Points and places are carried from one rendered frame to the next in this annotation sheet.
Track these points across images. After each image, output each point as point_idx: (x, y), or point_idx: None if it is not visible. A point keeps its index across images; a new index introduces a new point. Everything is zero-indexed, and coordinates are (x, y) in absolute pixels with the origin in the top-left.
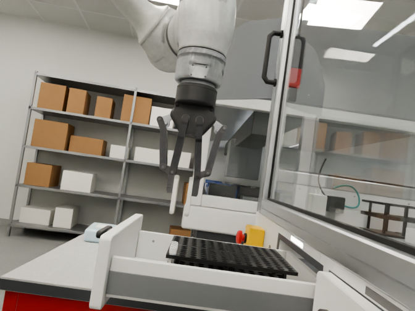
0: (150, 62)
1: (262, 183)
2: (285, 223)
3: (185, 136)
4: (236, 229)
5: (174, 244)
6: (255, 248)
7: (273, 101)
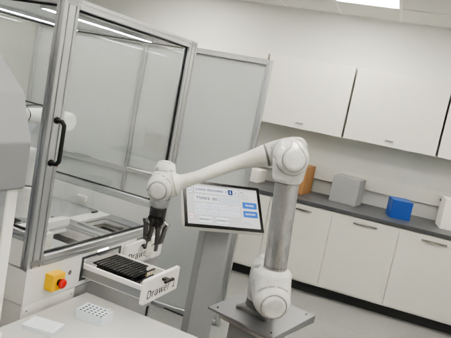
0: (166, 199)
1: (37, 245)
2: (92, 248)
3: (155, 227)
4: None
5: (149, 266)
6: (103, 264)
7: (47, 178)
